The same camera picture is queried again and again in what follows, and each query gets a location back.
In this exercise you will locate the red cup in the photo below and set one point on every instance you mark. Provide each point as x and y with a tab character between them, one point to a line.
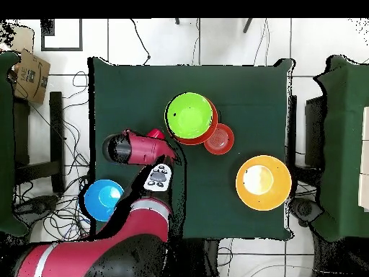
156	133

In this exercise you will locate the large green bowl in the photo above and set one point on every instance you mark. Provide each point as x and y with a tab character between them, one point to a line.
187	115

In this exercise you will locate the small red-orange bowl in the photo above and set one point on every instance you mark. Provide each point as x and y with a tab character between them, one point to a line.
222	144

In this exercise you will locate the wide shallow red-orange bowl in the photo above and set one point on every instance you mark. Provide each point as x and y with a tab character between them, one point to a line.
213	127

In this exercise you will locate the dark green tablecloth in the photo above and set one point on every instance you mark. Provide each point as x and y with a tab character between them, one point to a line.
245	86

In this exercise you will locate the large orange bowl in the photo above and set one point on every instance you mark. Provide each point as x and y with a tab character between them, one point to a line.
276	190

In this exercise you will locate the large blue bowl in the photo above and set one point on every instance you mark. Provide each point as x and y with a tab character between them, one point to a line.
98	207

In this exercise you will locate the black stand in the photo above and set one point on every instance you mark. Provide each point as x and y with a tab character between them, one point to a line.
56	129

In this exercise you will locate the green cloth covered table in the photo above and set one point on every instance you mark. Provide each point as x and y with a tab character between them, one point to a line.
343	144
5	144

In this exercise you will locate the cardboard box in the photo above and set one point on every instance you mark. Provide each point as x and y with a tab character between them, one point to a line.
33	78

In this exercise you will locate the white boxes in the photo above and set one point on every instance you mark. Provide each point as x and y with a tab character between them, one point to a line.
364	173

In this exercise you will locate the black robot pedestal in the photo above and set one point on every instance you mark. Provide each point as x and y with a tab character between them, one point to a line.
199	259

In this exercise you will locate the dark square frame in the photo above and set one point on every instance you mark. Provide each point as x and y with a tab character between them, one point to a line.
47	28

